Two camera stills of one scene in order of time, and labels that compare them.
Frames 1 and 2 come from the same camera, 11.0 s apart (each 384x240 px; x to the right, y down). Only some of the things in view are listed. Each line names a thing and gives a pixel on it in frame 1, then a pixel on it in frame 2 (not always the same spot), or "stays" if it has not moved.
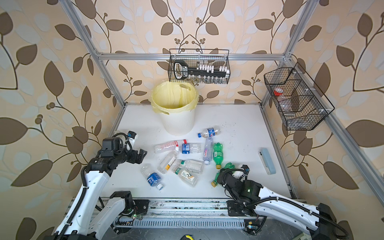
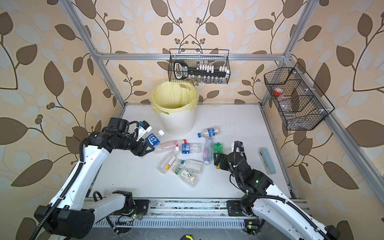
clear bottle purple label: x=208 y=150 stays
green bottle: x=218 y=154 stays
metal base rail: x=184 y=213 stays
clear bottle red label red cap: x=167 y=147 stays
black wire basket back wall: x=200 y=66 stays
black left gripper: x=133 y=159 → x=138 y=150
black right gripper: x=227 y=171 → x=217 y=159
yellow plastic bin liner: x=170 y=97 stays
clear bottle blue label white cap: x=153 y=178 → x=154 y=139
